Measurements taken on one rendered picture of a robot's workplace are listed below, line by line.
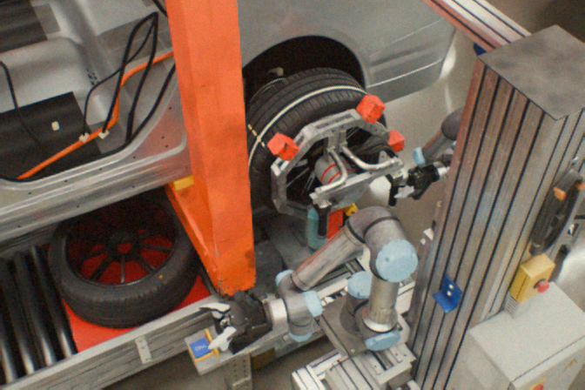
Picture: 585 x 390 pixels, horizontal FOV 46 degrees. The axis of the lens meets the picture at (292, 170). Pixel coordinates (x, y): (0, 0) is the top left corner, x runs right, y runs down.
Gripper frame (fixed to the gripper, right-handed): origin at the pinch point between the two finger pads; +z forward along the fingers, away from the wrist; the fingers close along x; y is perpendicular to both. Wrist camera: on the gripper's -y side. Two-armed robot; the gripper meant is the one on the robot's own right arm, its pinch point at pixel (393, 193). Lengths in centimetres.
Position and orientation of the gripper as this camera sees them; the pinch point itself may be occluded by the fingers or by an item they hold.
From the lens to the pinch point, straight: 288.9
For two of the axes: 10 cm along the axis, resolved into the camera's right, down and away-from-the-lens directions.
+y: 0.0, -6.8, -7.3
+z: -8.8, 3.4, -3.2
